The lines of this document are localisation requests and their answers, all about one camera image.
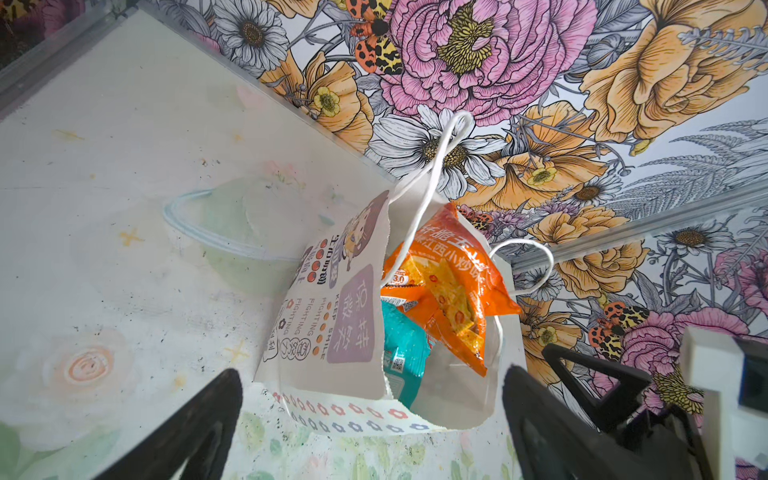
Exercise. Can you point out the white patterned paper bag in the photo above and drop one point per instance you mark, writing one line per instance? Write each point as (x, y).
(323, 359)

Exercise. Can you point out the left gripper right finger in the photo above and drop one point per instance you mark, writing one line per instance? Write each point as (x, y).
(553, 443)

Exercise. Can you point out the teal snack packet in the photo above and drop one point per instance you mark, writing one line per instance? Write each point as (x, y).
(406, 350)

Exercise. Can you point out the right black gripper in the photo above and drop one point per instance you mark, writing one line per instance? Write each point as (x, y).
(669, 445)

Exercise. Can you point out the right aluminium corner post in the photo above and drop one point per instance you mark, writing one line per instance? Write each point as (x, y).
(693, 213)

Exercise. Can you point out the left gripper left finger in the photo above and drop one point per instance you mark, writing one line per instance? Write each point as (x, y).
(194, 442)

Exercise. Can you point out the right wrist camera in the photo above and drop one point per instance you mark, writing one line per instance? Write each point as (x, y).
(732, 374)

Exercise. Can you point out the orange snack packet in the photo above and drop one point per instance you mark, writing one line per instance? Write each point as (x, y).
(449, 286)

